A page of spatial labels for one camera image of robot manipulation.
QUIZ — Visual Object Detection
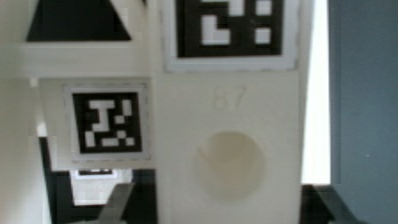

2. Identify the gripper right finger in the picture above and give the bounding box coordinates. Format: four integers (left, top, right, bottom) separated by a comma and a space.
300, 184, 368, 224

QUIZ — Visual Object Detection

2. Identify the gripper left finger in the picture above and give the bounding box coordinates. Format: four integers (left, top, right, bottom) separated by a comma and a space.
87, 183, 135, 224

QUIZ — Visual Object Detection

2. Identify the white chair back part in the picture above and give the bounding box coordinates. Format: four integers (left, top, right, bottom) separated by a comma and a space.
0, 0, 334, 224

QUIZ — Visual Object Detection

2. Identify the white chair seat part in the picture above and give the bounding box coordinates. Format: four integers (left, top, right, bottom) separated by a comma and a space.
39, 78, 154, 206

